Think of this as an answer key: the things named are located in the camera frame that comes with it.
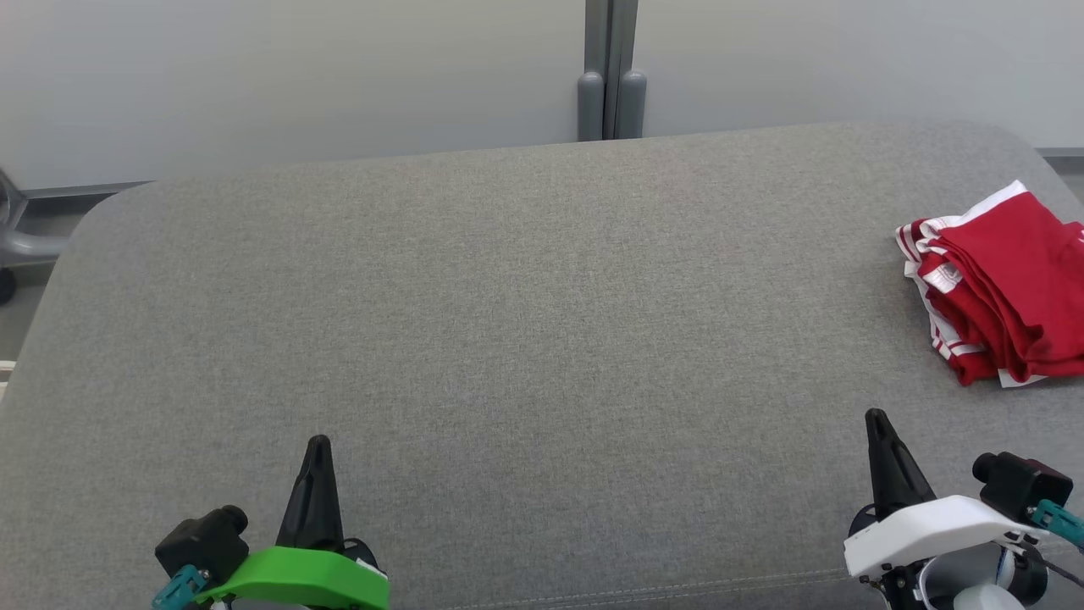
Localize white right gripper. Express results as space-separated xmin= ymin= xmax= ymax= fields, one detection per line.
xmin=843 ymin=408 xmax=1048 ymax=585

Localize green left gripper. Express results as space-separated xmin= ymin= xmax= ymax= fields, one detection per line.
xmin=195 ymin=435 xmax=391 ymax=610

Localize grey fabric sofa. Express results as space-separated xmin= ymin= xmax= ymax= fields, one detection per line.
xmin=0 ymin=121 xmax=1084 ymax=610

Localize red shorts with white stripes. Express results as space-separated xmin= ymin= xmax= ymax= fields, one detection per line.
xmin=921 ymin=180 xmax=1084 ymax=380

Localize grey partition post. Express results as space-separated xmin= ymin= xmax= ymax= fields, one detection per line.
xmin=578 ymin=0 xmax=649 ymax=142

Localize black right camera cable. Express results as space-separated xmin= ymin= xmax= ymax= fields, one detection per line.
xmin=1029 ymin=500 xmax=1084 ymax=591

